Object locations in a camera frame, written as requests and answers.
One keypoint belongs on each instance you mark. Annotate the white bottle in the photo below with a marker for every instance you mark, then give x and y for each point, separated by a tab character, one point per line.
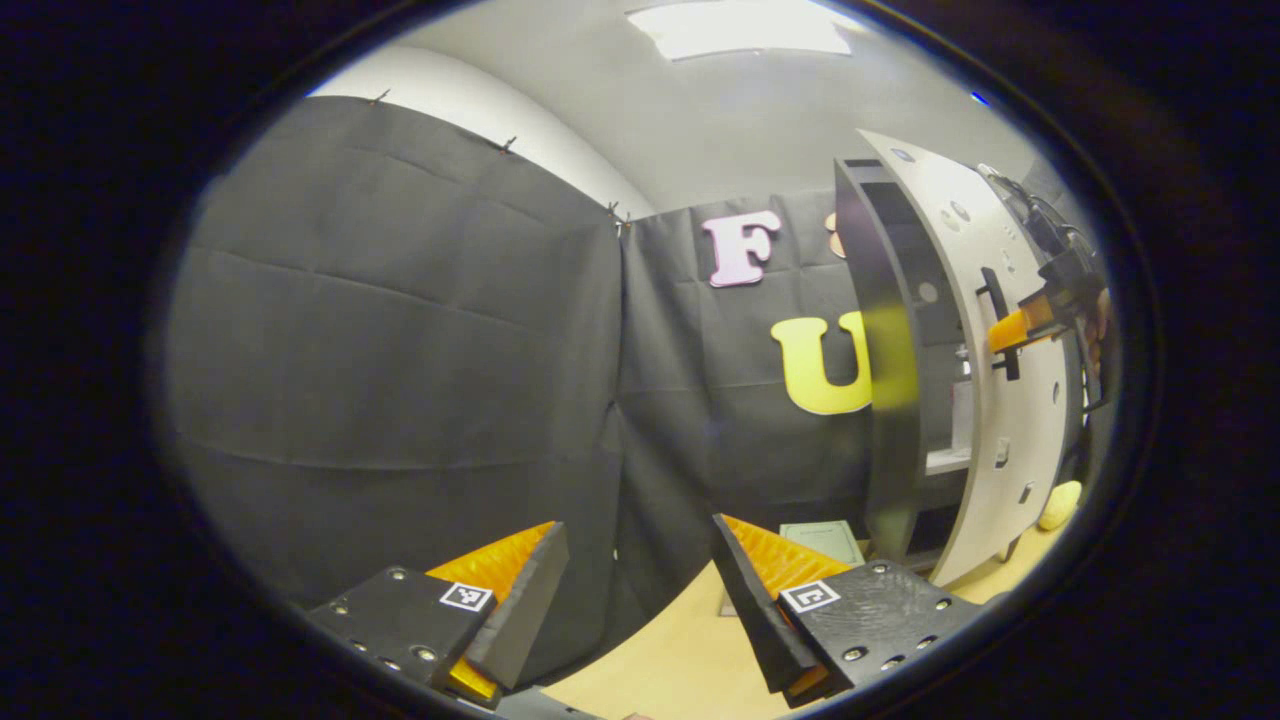
963	415

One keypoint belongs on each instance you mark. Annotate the long ceiling light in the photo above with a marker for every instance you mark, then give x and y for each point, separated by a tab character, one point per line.
745	30

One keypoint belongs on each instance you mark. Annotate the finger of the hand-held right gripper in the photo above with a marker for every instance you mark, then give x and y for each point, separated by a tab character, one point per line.
1010	330

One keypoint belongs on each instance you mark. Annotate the yellow toy bread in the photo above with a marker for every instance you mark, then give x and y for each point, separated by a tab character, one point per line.
1060	505

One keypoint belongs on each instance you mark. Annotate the beige cabinet door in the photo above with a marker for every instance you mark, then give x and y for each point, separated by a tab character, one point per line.
1020	430

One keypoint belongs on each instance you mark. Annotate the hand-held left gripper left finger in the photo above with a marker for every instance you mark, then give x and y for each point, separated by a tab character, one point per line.
525	610

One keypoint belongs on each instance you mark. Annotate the dark grey cabinet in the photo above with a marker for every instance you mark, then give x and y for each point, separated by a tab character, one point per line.
893	470

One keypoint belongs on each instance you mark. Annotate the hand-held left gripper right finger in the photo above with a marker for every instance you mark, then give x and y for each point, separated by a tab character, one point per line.
750	610

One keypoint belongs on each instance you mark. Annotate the black backdrop cloth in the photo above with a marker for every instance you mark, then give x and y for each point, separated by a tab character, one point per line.
400	350

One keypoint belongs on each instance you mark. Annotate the grey book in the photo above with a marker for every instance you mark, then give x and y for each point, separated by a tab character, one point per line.
728	605

